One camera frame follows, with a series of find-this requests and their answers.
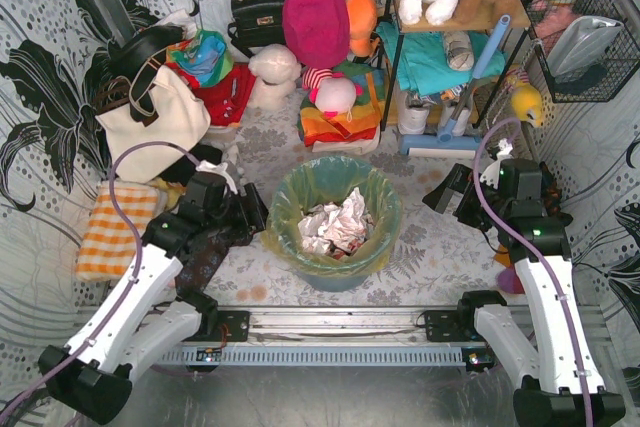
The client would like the yellow trash bag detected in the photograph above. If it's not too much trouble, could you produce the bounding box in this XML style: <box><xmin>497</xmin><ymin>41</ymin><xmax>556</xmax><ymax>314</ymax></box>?
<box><xmin>261</xmin><ymin>155</ymin><xmax>403</xmax><ymax>279</ymax></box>

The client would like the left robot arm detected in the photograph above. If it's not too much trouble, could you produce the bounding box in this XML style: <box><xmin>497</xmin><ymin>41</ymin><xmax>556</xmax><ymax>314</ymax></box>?
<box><xmin>38</xmin><ymin>168</ymin><xmax>268</xmax><ymax>425</ymax></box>

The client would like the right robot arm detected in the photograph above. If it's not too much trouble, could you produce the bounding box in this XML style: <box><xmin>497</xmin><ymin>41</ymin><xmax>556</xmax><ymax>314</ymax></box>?
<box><xmin>423</xmin><ymin>159</ymin><xmax>626</xmax><ymax>426</ymax></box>

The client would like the teal trash bin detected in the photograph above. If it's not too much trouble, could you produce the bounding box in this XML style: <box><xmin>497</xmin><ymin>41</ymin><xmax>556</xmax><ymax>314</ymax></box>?
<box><xmin>285</xmin><ymin>243</ymin><xmax>393</xmax><ymax>292</ymax></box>

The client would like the cream canvas tote bag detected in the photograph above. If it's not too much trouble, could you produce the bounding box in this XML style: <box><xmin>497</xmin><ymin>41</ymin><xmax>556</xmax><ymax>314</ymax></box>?
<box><xmin>97</xmin><ymin>66</ymin><xmax>211</xmax><ymax>183</ymax></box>

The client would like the magenta felt bag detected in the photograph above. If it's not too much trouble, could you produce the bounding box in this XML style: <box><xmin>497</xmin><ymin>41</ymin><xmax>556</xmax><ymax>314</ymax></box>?
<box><xmin>283</xmin><ymin>0</ymin><xmax>350</xmax><ymax>69</ymax></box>

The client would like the blue lint roller mop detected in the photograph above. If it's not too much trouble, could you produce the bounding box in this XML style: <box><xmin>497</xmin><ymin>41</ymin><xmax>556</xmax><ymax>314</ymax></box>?
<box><xmin>399</xmin><ymin>14</ymin><xmax>511</xmax><ymax>159</ymax></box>

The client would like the dark floral necktie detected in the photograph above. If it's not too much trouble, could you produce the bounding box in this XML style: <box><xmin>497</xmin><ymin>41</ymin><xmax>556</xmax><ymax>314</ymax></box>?
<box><xmin>175</xmin><ymin>232</ymin><xmax>232</xmax><ymax>297</ymax></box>

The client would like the purple orange sock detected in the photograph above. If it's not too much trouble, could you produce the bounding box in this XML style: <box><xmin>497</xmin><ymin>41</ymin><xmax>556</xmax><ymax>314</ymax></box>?
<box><xmin>494</xmin><ymin>246</ymin><xmax>524</xmax><ymax>295</ymax></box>

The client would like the white sneaker right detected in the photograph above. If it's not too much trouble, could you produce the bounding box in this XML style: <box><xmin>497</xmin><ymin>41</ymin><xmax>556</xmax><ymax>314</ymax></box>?
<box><xmin>438</xmin><ymin>105</ymin><xmax>471</xmax><ymax>137</ymax></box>

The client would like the beige chenille duster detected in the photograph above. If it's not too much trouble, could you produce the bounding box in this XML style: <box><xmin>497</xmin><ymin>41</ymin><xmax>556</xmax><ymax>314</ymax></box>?
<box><xmin>479</xmin><ymin>84</ymin><xmax>537</xmax><ymax>160</ymax></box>

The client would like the rainbow striped cloth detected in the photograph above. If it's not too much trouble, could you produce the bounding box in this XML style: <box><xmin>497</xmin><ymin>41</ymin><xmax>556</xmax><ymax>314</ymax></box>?
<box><xmin>297</xmin><ymin>61</ymin><xmax>386</xmax><ymax>147</ymax></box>

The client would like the yellow plush duck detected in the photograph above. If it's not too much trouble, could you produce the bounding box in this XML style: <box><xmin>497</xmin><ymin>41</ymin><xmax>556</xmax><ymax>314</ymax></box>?
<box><xmin>505</xmin><ymin>68</ymin><xmax>544</xmax><ymax>128</ymax></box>

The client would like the red cloth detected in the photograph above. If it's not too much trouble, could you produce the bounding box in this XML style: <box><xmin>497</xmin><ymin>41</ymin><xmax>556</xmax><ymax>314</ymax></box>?
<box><xmin>177</xmin><ymin>63</ymin><xmax>256</xmax><ymax>127</ymax></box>

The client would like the teal folded cloth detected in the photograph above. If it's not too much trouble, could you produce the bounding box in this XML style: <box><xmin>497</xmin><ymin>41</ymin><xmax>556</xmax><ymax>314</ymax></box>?
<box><xmin>376</xmin><ymin>22</ymin><xmax>506</xmax><ymax>95</ymax></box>

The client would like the orange checkered towel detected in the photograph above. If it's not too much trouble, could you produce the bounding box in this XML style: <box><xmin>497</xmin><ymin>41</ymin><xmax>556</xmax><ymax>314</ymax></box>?
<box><xmin>75</xmin><ymin>180</ymin><xmax>167</xmax><ymax>282</ymax></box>

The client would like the pink striped plush doll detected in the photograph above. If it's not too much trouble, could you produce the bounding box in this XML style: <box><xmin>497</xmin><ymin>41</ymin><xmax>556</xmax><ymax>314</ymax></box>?
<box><xmin>302</xmin><ymin>68</ymin><xmax>363</xmax><ymax>119</ymax></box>

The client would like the cream plush sheep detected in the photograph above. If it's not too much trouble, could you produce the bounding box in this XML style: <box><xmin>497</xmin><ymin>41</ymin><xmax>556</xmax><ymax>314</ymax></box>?
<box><xmin>247</xmin><ymin>44</ymin><xmax>302</xmax><ymax>111</ymax></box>

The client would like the colorful printed scarf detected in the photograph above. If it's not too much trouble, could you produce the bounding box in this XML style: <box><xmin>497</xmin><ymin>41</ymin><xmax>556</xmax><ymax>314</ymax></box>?
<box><xmin>165</xmin><ymin>30</ymin><xmax>234</xmax><ymax>89</ymax></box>

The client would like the silver foil pouch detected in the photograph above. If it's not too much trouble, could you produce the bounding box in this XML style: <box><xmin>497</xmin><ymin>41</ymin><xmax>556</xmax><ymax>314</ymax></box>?
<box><xmin>546</xmin><ymin>15</ymin><xmax>624</xmax><ymax>77</ymax></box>

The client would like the black leather handbag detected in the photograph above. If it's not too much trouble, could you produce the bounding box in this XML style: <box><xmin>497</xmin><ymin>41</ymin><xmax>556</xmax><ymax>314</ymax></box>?
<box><xmin>227</xmin><ymin>0</ymin><xmax>286</xmax><ymax>58</ymax></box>

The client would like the black hat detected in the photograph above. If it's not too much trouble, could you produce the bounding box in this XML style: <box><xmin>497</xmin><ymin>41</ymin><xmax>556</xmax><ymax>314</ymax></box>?
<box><xmin>108</xmin><ymin>25</ymin><xmax>184</xmax><ymax>79</ymax></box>

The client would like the orange plush toy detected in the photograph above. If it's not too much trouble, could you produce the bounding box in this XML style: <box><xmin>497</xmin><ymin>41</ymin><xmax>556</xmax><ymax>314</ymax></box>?
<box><xmin>345</xmin><ymin>0</ymin><xmax>377</xmax><ymax>57</ymax></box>

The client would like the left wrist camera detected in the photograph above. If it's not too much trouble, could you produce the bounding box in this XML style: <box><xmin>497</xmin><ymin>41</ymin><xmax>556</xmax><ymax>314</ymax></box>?
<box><xmin>196</xmin><ymin>160</ymin><xmax>240</xmax><ymax>194</ymax></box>

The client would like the aluminium rail base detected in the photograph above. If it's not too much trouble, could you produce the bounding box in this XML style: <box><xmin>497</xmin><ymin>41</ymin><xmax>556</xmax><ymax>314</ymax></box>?
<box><xmin>74</xmin><ymin>304</ymin><xmax>611</xmax><ymax>373</ymax></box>

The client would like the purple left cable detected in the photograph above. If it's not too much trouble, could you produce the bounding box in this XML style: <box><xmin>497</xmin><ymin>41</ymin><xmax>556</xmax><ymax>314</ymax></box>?
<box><xmin>0</xmin><ymin>140</ymin><xmax>221</xmax><ymax>427</ymax></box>

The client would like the black wire basket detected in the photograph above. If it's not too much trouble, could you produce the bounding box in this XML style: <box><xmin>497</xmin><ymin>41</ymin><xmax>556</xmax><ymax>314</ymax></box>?
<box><xmin>522</xmin><ymin>0</ymin><xmax>639</xmax><ymax>103</ymax></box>

